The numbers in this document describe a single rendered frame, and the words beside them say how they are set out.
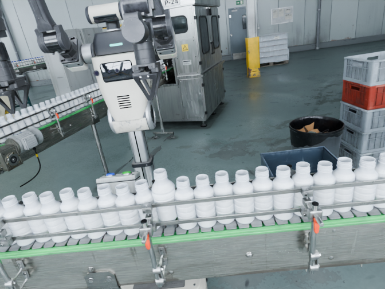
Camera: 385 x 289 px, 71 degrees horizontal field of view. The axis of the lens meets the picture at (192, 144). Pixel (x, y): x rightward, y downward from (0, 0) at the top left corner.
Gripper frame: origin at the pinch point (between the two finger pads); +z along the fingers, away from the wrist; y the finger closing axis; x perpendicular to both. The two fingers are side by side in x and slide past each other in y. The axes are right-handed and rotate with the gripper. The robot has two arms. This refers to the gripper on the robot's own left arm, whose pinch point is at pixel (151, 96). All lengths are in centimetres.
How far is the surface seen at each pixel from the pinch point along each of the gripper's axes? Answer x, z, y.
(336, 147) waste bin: -122, 80, 141
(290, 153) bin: -55, 42, 47
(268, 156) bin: -44, 43, 47
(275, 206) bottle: -33.0, 35.4, -8.7
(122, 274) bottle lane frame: 17, 54, -11
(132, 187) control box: 13.0, 30.9, 4.2
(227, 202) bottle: -18.8, 32.1, -9.7
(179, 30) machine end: 11, -45, 355
